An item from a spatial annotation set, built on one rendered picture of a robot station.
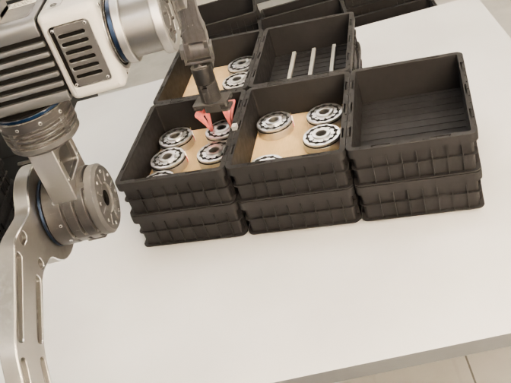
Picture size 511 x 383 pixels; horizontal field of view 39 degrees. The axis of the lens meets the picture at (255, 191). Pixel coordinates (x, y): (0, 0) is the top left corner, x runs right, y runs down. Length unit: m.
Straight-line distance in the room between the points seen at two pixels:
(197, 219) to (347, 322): 0.52
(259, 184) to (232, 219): 0.15
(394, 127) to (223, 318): 0.68
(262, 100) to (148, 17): 0.94
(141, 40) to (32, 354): 0.55
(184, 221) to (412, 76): 0.73
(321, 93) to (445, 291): 0.72
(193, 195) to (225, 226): 0.12
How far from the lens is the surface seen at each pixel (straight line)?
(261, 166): 1.72
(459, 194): 1.77
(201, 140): 2.10
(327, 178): 1.74
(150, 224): 1.92
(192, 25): 1.88
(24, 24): 1.20
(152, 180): 1.81
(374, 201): 1.78
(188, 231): 1.91
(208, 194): 1.81
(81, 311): 1.89
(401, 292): 1.63
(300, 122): 2.03
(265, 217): 1.83
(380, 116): 1.97
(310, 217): 1.82
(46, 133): 1.30
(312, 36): 2.40
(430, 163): 1.71
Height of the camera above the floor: 1.85
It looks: 35 degrees down
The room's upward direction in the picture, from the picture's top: 18 degrees counter-clockwise
